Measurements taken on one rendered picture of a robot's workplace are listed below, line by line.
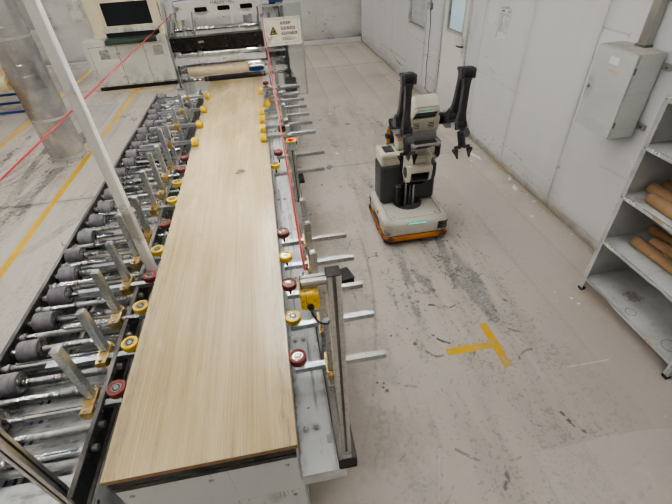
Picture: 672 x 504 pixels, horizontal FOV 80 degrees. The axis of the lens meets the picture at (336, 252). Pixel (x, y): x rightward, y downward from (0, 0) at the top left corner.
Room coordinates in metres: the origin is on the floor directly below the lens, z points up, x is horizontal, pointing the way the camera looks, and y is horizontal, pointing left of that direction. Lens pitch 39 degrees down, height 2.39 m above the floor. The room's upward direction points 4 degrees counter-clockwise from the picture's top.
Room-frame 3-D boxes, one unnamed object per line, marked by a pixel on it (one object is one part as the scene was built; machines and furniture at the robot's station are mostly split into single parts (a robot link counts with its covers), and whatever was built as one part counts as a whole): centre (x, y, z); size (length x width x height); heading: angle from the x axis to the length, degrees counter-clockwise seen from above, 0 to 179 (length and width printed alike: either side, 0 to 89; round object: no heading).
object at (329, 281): (0.79, 0.05, 1.20); 0.15 x 0.12 x 1.00; 7
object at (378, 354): (1.15, 0.01, 0.81); 0.43 x 0.03 x 0.04; 97
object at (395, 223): (3.37, -0.74, 0.16); 0.67 x 0.64 x 0.25; 7
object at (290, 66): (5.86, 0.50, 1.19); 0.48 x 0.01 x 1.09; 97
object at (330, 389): (3.27, 0.34, 0.67); 5.11 x 0.08 x 0.10; 7
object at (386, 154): (3.46, -0.72, 0.59); 0.55 x 0.34 x 0.83; 97
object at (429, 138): (3.08, -0.77, 0.99); 0.28 x 0.16 x 0.22; 97
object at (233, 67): (5.85, 1.22, 1.05); 1.43 x 0.12 x 0.12; 97
